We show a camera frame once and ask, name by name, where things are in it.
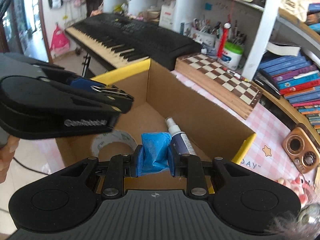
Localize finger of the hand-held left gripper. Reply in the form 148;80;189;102
72;90;134;114
65;76;101;91

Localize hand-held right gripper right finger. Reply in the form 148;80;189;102
168;142;252;197

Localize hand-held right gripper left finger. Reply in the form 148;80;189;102
60;144;146;197

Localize blue packet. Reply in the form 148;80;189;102
141;131;172;174

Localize white spray bottle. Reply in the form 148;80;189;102
165;117;197;155

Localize yellow tape roll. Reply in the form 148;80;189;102
90;129;137;158

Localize yellow cardboard box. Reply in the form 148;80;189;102
55;58;257;195

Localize pink pig plush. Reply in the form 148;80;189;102
274;172;318;205

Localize person's fuzzy-sleeved right forearm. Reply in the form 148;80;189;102
267;195;320;240

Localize pink checkered cloth desktop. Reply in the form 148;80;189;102
170;70;320;205

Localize person's left hand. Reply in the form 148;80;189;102
0;137;20;184

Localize black keyboard stand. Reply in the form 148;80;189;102
81;54;92;77

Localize pink hanging bag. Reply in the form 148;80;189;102
50;24;72;55

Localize black electronic keyboard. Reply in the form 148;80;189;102
64;14;202;72

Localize wooden chessboard box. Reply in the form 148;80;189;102
174;53;263;120

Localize white box with red label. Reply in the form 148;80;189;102
159;4;177;29

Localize pen holder with pens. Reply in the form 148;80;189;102
190;19;218;47

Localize white tub with green lid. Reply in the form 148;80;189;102
218;42;244;71

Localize brown retro radio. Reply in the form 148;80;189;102
282;123;320;174

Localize row of blue books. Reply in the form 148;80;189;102
257;55;320;130

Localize white and wooden bookshelf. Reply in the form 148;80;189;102
241;0;320;135

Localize white quilted pearl handbag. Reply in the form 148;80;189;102
280;0;313;22

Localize black floor cable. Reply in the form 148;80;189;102
12;155;50;176

